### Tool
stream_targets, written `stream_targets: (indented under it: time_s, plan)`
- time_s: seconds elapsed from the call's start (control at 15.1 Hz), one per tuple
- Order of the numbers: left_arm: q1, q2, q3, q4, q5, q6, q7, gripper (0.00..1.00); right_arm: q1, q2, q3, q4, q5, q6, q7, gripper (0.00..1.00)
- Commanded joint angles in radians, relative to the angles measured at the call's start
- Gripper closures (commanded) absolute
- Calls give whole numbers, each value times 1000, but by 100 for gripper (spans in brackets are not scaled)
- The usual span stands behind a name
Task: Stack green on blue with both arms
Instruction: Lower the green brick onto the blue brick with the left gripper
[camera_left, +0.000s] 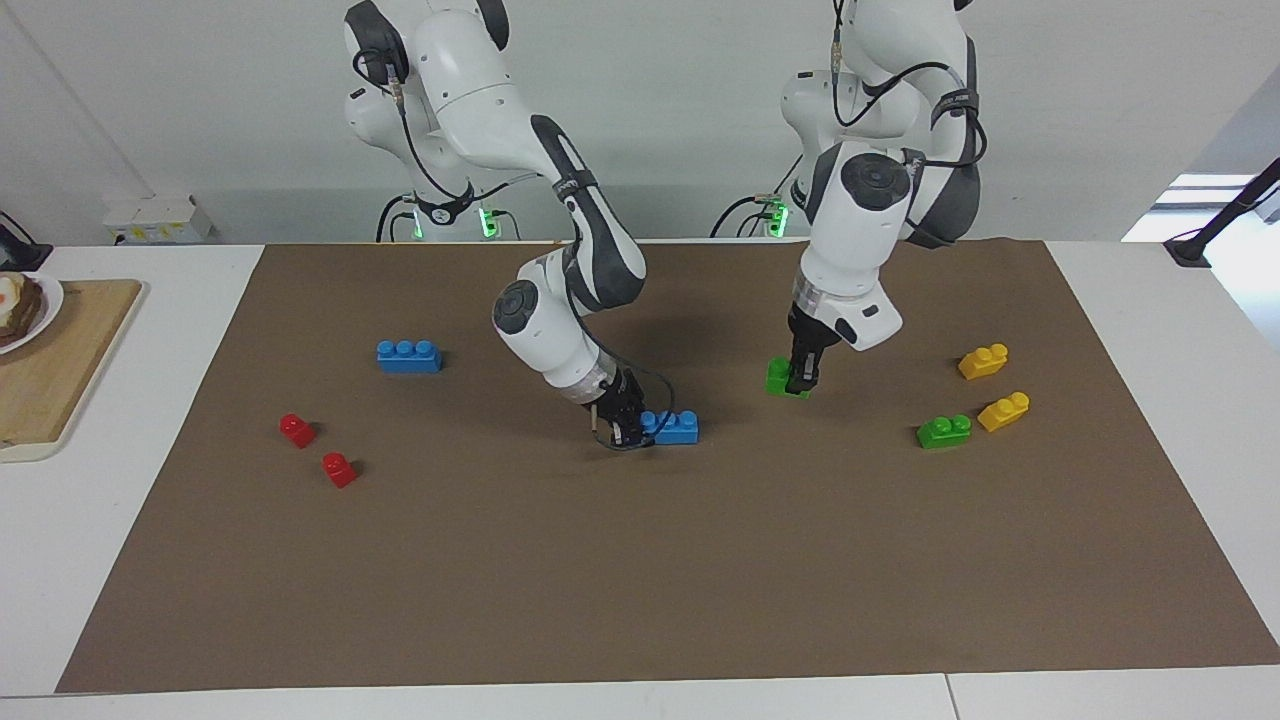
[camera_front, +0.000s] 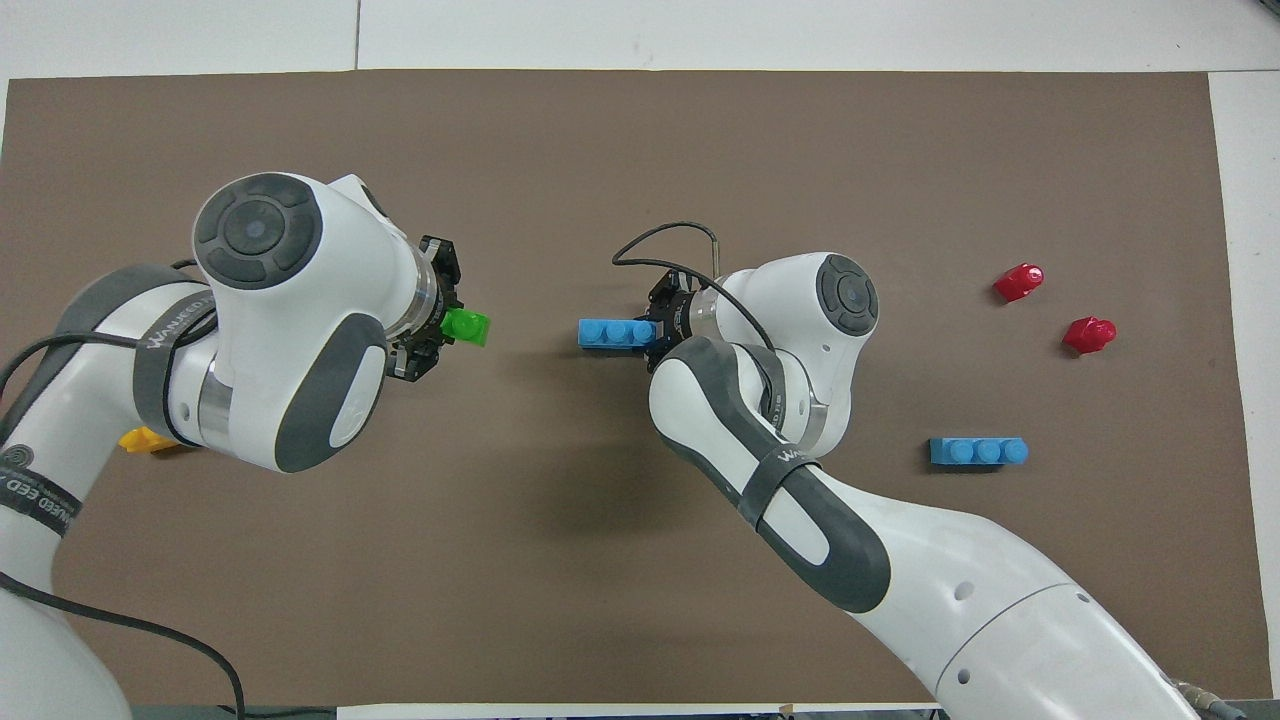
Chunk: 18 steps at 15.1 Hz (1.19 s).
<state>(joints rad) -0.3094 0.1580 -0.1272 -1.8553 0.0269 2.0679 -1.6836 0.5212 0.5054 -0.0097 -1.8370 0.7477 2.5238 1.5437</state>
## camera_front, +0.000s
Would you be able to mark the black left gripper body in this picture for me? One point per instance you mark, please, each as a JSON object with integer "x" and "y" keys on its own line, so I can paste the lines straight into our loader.
{"x": 440, "y": 300}

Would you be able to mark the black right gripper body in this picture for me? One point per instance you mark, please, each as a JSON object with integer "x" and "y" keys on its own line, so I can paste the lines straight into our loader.
{"x": 672, "y": 315}

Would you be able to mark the green two-stud toy brick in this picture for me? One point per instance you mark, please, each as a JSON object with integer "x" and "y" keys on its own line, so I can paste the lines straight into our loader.
{"x": 466, "y": 328}

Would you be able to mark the blue three-stud toy brick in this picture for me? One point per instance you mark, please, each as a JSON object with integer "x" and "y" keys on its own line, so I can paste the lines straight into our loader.
{"x": 612, "y": 333}
{"x": 978, "y": 452}

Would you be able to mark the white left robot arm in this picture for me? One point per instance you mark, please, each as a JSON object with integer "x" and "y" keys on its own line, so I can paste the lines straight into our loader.
{"x": 300, "y": 330}

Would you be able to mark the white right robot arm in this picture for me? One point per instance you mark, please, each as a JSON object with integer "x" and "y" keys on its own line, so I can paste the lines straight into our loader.
{"x": 800, "y": 520}

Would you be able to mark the brown table mat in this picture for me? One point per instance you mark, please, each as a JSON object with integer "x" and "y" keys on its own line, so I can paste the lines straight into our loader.
{"x": 640, "y": 150}

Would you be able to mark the yellow two-stud toy brick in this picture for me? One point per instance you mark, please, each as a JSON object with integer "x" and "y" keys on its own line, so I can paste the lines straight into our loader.
{"x": 140, "y": 441}

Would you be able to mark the red single-stud toy brick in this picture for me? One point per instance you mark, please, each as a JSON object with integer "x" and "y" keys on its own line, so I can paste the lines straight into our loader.
{"x": 1088, "y": 335}
{"x": 1018, "y": 282}

